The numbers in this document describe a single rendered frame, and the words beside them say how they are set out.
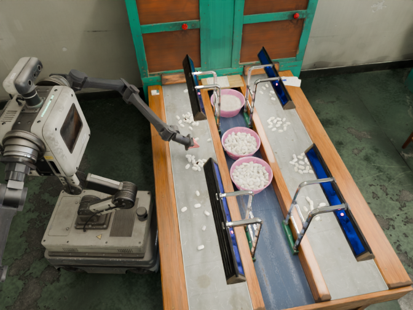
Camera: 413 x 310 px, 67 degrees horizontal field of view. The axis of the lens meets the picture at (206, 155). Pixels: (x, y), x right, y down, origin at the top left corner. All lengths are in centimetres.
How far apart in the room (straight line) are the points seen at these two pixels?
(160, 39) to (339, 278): 192
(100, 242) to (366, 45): 353
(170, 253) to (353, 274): 94
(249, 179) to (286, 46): 123
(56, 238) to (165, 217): 80
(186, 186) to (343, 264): 97
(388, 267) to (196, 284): 98
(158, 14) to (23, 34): 163
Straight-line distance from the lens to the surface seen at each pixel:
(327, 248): 187
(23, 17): 353
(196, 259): 174
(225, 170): 200
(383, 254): 194
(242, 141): 221
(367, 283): 187
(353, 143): 348
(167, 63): 259
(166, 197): 190
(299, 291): 181
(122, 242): 214
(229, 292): 169
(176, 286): 167
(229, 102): 251
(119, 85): 210
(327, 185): 165
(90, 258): 231
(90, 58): 361
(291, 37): 272
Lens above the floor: 235
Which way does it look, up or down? 50 degrees down
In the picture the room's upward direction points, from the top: 1 degrees counter-clockwise
